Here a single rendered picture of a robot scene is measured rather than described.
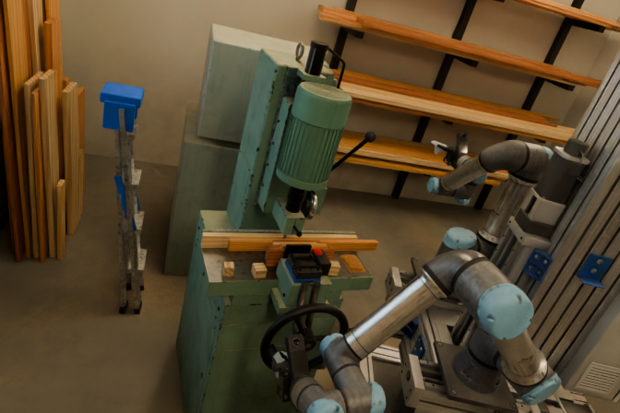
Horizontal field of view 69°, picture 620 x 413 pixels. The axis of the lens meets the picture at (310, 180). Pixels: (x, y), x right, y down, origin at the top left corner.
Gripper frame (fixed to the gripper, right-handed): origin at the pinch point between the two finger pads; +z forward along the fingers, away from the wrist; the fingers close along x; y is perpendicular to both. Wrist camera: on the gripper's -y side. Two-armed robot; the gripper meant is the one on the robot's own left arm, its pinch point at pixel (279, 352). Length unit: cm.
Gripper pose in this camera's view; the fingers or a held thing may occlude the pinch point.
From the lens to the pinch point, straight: 138.5
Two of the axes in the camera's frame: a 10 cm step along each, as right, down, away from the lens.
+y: -0.1, 10.0, 0.1
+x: 9.3, 0.0, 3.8
